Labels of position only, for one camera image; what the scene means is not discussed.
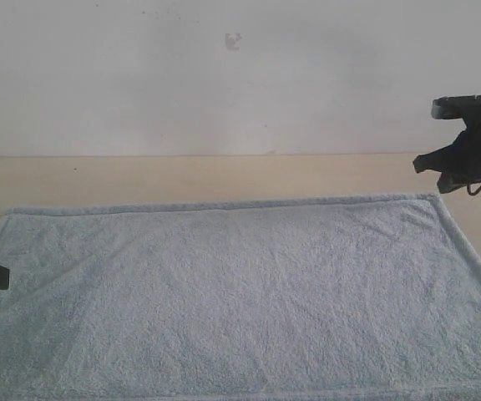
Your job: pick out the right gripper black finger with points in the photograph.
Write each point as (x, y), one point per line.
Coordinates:
(450, 182)
(442, 160)

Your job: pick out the light blue terry towel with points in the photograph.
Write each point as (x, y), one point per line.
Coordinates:
(339, 298)

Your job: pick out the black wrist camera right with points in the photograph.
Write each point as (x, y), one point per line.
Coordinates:
(459, 106)

